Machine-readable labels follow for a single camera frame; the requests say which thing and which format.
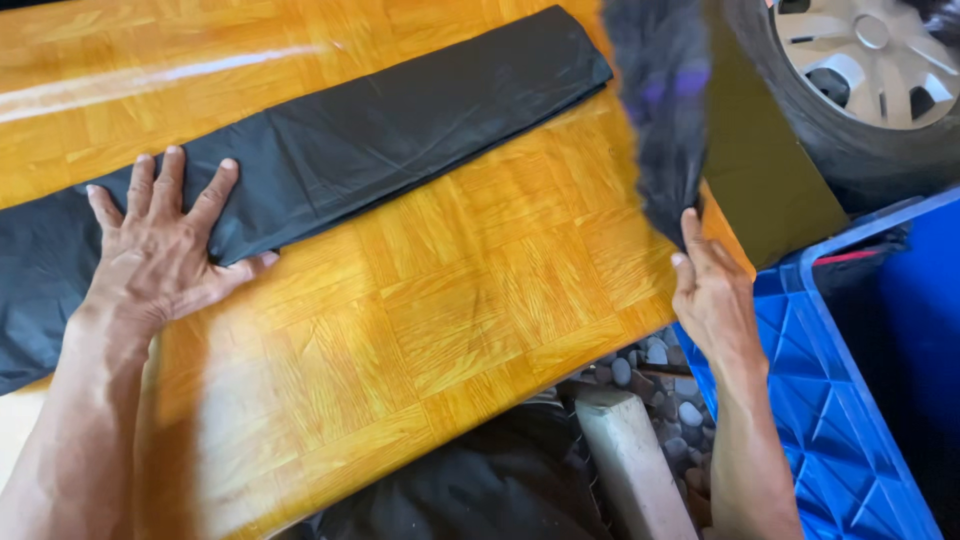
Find heap of grey pebbles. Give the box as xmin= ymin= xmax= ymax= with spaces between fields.
xmin=558 ymin=325 xmax=719 ymax=540

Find black cloth with red strip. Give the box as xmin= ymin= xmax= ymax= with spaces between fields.
xmin=811 ymin=223 xmax=913 ymax=299

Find olive brown board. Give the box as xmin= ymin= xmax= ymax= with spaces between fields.
xmin=701 ymin=0 xmax=851 ymax=271

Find black plastic bag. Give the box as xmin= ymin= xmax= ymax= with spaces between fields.
xmin=0 ymin=5 xmax=615 ymax=397
xmin=601 ymin=0 xmax=713 ymax=253

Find person's black trousers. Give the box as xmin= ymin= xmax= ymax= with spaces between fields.
xmin=272 ymin=399 xmax=614 ymax=540

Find car wheel with silver hubcap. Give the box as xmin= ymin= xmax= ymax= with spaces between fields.
xmin=722 ymin=0 xmax=960 ymax=216

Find blue plastic crate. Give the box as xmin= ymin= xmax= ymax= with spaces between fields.
xmin=672 ymin=187 xmax=960 ymax=540

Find person's right hand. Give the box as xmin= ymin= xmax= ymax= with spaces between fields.
xmin=669 ymin=207 xmax=768 ymax=369

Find white wooden post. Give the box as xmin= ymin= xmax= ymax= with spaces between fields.
xmin=575 ymin=387 xmax=700 ymax=540

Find person's left hand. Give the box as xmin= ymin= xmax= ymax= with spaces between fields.
xmin=85 ymin=145 xmax=280 ymax=336

